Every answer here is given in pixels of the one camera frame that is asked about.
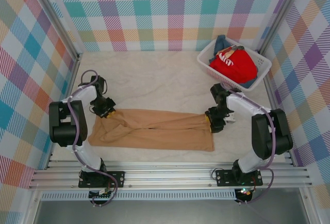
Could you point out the aluminium side rail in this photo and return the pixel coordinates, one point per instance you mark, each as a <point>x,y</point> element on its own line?
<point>73,73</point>
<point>270,95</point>

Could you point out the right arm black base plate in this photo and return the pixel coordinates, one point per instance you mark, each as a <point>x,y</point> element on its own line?
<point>223,177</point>

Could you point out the small circuit board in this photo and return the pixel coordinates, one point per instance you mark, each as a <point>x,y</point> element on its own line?
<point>244,193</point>
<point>101,194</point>

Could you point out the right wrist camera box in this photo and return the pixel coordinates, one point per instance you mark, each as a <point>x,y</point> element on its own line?
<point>230,118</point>

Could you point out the grey metal panel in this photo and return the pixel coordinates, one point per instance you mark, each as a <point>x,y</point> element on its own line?
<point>167,212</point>

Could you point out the white plastic laundry basket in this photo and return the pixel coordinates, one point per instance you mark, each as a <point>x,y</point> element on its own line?
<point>262,62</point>

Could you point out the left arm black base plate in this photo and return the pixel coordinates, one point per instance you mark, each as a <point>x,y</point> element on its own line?
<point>117,178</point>

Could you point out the aluminium frame post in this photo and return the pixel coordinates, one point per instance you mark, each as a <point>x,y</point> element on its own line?
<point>54,17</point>
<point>281,15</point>

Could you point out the blue t-shirt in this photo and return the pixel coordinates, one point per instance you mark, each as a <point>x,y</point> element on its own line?
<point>221,42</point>

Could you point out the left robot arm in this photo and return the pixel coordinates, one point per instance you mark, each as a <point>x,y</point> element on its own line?
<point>65,123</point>

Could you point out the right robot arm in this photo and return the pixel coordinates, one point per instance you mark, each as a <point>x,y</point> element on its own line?
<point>270,131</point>

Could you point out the red t-shirt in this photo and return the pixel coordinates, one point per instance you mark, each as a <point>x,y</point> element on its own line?
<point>242,66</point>

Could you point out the patterned beige garment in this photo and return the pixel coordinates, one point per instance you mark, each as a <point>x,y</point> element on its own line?
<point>232,49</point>

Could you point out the aluminium mounting rail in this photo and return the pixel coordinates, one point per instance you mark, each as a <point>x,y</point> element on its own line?
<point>167,177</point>

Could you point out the tan trousers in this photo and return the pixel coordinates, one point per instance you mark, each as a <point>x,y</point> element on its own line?
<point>159,133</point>

